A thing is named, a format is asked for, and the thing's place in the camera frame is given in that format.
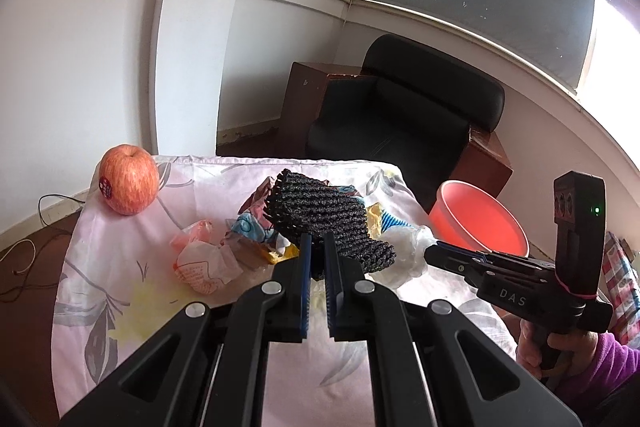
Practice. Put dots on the plaid cloth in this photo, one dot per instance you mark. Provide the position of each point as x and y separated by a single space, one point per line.
622 286

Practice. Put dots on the clear crumpled plastic bag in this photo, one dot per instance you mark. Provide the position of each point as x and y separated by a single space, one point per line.
410 251

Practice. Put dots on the purple sleeve right forearm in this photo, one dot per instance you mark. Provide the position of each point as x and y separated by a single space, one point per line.
612 365

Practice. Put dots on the right hand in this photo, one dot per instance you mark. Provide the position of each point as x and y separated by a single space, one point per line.
582 347

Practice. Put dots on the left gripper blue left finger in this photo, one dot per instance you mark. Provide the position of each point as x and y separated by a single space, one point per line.
304 263

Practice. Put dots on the black foam fruit net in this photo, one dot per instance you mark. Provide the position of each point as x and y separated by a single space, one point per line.
298 205

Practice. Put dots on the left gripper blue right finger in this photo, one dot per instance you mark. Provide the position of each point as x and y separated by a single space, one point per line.
332 278

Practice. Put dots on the red apple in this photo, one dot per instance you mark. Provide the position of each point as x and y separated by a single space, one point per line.
128 179

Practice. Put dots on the red patterned snack wrapper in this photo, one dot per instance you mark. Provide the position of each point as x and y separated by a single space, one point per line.
256 201

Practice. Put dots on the yellow plastic wrapper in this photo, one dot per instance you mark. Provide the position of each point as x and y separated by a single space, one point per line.
274 256

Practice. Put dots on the white red crumpled wrapper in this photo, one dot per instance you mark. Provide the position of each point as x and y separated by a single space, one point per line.
200 263

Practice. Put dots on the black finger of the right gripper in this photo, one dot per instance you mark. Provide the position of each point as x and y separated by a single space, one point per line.
471 265

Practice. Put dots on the blue foam fruit net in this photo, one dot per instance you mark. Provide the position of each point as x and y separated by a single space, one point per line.
388 221

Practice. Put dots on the pink floral tablecloth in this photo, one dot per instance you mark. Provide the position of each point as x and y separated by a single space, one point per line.
118 287

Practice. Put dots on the black leather armchair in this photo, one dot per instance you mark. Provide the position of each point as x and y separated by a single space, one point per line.
408 104

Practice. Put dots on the pink plastic bucket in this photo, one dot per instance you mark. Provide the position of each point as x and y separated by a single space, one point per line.
466 216

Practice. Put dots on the crumpled colourful snack wrapper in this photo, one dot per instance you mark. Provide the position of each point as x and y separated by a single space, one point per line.
258 231

